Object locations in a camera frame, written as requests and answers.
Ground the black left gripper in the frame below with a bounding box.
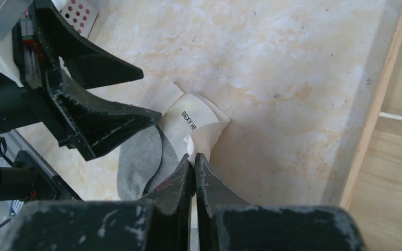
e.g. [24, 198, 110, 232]
[0, 1, 162, 161]

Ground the white perforated plastic basket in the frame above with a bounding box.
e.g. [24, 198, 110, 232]
[52, 0, 98, 39]

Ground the wooden compartment tray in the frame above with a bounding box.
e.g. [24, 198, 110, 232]
[338, 15, 402, 250]

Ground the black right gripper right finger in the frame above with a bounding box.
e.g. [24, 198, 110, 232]
[194, 153, 367, 250]

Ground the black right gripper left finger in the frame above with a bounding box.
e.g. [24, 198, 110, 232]
[2, 156, 193, 250]

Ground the grey underwear white waistband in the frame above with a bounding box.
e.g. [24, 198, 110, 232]
[117, 82, 230, 201]

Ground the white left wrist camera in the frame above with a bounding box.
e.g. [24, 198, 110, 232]
[0, 0, 32, 87]

